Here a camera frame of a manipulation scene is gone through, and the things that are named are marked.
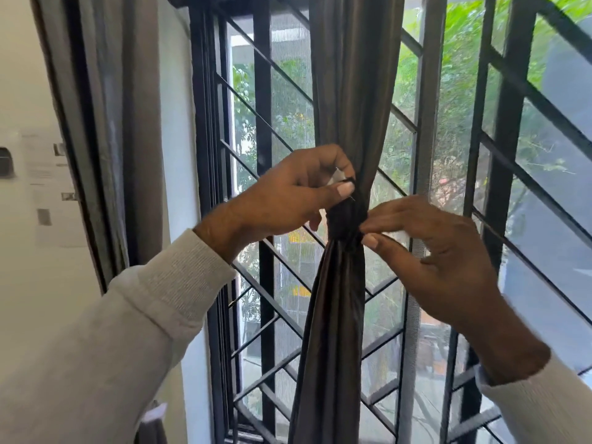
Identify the person's right hand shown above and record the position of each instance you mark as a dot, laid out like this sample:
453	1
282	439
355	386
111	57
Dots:
453	272

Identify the person's left hand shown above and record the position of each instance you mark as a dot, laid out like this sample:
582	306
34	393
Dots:
282	198

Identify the person's left thumb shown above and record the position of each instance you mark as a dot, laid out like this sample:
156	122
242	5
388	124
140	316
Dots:
323	194

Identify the person's right thumb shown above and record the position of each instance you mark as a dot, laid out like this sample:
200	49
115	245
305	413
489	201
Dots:
386	254

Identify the white fabric tag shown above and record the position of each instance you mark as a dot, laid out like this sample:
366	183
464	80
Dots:
336	175
397	238

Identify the black curtain tie band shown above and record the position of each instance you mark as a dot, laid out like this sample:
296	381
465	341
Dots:
344	217

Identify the person's right forearm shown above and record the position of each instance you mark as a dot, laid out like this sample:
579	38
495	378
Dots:
522	388

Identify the person's left forearm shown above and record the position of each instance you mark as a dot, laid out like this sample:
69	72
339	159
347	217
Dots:
115	342

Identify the brown tied curtain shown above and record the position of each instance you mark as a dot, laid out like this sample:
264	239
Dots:
337	319

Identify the black metal window grille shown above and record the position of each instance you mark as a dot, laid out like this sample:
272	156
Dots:
504	134

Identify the grey curtain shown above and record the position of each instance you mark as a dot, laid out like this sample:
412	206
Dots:
120	134

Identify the white printed paper sheet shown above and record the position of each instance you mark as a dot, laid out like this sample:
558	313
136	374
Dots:
51	180

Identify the grey and white object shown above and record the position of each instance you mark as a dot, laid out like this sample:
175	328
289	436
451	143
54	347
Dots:
152	423

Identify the black window frame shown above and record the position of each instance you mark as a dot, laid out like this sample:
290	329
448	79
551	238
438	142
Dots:
203	134

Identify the black wall device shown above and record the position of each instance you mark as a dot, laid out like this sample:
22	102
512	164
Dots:
5	162

